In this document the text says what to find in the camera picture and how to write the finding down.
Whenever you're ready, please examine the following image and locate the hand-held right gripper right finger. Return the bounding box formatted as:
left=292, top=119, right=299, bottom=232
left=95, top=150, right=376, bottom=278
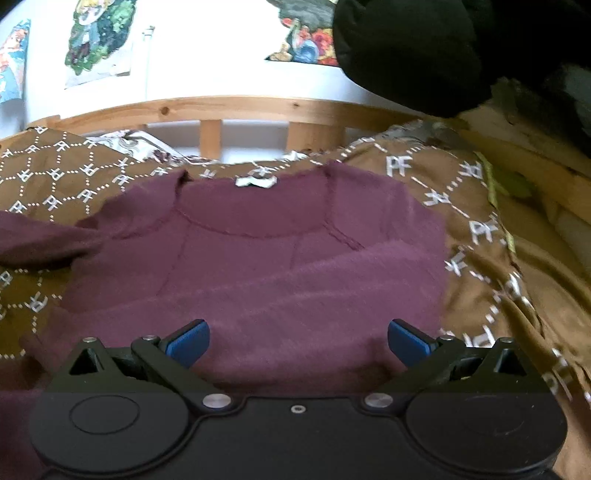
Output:
left=360, top=318, right=539, bottom=414

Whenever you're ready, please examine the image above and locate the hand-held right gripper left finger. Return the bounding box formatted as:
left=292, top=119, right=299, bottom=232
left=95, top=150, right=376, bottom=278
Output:
left=54, top=318, right=234, bottom=414

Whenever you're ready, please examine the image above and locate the maroon knit sweater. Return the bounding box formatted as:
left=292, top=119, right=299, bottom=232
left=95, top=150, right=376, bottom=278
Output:
left=0, top=162, right=451, bottom=480

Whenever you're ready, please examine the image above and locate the brown patterned blanket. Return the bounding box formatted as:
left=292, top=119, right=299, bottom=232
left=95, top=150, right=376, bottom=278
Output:
left=0, top=122, right=578, bottom=416

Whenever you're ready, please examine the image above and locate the black cloth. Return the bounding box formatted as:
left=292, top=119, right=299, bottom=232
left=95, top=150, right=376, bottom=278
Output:
left=332, top=0, right=591, bottom=158

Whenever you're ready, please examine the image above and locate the white wall cable conduit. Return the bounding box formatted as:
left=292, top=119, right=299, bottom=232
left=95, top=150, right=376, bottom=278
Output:
left=144, top=25, right=156, bottom=101

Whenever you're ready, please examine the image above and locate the green cartoon figure wall poster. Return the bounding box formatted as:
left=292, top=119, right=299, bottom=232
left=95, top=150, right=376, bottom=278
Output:
left=64, top=0, right=139, bottom=89

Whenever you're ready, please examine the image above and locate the dark colourful wall poster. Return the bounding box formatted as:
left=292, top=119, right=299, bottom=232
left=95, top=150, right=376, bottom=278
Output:
left=265, top=0, right=345, bottom=68

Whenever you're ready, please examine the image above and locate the orange and blue wall poster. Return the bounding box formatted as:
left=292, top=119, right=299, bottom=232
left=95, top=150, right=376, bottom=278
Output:
left=0, top=18, right=32, bottom=104

